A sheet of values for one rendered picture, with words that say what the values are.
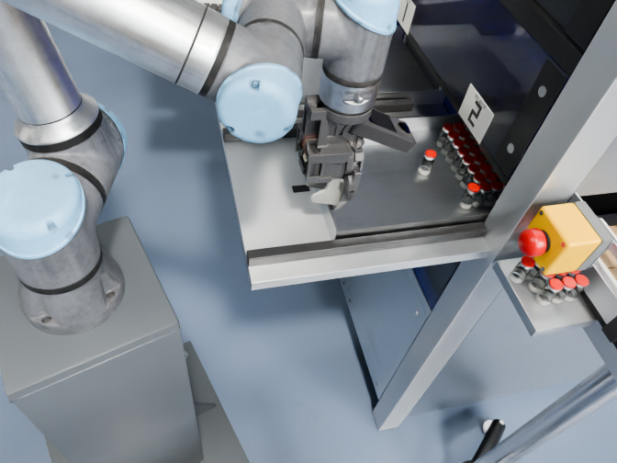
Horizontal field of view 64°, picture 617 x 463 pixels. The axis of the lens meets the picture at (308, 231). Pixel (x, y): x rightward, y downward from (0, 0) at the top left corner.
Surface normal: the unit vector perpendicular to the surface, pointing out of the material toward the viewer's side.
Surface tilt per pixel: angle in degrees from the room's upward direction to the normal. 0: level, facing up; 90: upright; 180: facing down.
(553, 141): 90
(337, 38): 79
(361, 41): 90
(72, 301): 72
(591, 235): 0
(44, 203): 8
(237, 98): 90
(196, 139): 0
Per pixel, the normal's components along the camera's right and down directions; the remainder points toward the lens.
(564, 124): -0.97, 0.11
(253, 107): -0.04, 0.77
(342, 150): 0.11, -0.63
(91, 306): 0.72, 0.37
